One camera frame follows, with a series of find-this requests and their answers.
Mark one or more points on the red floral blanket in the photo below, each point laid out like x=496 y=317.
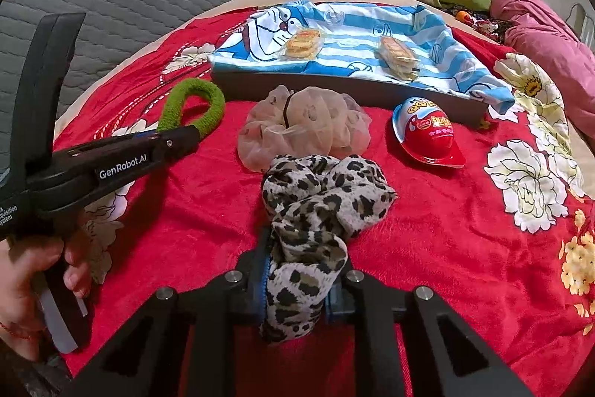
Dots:
x=441 y=239

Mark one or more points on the red chocolate egg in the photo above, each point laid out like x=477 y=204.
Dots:
x=427 y=132

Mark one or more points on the round cookie packet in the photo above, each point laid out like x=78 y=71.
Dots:
x=302 y=43

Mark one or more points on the pink quilt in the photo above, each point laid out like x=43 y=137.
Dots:
x=548 y=39

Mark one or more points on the green scrunchie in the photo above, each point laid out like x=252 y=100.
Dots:
x=214 y=108

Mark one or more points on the beige sheer scrunchie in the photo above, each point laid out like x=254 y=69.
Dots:
x=311 y=122

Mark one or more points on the person's left hand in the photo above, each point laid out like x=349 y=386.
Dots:
x=23 y=276

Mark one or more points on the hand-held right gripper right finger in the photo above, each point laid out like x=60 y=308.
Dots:
x=335 y=305

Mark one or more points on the small orange toy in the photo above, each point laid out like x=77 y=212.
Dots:
x=461 y=16

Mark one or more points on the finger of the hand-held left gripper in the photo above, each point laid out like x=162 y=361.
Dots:
x=146 y=134
x=181 y=137

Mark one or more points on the leopard print scrunchie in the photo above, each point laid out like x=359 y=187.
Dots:
x=316 y=211

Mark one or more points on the grey tray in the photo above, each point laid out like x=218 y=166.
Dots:
x=325 y=90

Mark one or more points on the person's left forearm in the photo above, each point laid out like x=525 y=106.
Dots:
x=16 y=348

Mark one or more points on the dark patterned cloth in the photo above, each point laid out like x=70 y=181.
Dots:
x=448 y=8

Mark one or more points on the orange biscuit packet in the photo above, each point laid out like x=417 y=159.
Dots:
x=397 y=57

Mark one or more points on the red white snack wrappers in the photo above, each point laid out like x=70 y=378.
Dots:
x=484 y=26

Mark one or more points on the tray with blue striped cloth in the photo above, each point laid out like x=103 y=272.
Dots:
x=348 y=34

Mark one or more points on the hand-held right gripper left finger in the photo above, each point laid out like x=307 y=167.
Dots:
x=246 y=299

